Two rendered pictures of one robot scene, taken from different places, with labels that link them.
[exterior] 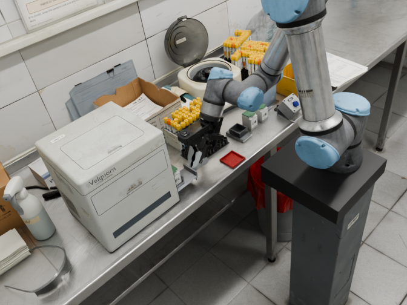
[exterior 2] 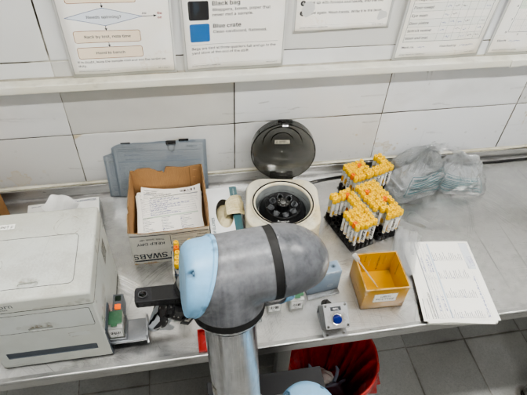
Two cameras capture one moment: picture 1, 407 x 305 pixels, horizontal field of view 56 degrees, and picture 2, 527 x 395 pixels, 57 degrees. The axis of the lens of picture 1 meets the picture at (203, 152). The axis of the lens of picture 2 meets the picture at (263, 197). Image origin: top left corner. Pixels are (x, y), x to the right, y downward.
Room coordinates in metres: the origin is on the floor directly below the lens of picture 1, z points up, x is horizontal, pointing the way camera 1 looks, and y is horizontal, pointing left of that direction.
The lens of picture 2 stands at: (0.51, -0.50, 2.11)
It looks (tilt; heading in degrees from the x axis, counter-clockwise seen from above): 45 degrees down; 26
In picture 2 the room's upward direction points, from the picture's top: 3 degrees clockwise
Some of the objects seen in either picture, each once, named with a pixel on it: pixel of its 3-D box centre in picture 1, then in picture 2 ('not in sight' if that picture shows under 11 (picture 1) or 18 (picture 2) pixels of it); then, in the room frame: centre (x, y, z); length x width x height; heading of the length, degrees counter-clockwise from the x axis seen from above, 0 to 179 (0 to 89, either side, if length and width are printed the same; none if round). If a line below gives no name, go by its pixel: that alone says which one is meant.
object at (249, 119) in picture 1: (249, 120); (273, 300); (1.23, -0.20, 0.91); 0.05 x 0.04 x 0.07; 38
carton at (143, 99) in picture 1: (139, 114); (169, 212); (1.33, 0.23, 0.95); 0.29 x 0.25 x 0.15; 38
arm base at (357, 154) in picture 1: (340, 145); not in sight; (0.90, -0.43, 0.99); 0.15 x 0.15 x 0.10
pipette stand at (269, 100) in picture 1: (265, 95); (321, 278); (1.36, -0.30, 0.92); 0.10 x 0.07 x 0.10; 134
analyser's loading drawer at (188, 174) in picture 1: (168, 186); (109, 331); (0.91, 0.13, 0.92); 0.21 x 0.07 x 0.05; 128
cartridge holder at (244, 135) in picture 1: (238, 131); not in sight; (1.18, -0.15, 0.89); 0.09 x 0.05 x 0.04; 40
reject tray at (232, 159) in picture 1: (232, 158); (210, 339); (1.05, -0.10, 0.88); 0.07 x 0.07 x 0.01; 38
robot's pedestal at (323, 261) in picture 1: (325, 248); not in sight; (0.90, -0.43, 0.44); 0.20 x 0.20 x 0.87; 38
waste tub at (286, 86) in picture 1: (295, 80); (378, 280); (1.43, -0.45, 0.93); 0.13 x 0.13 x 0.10; 35
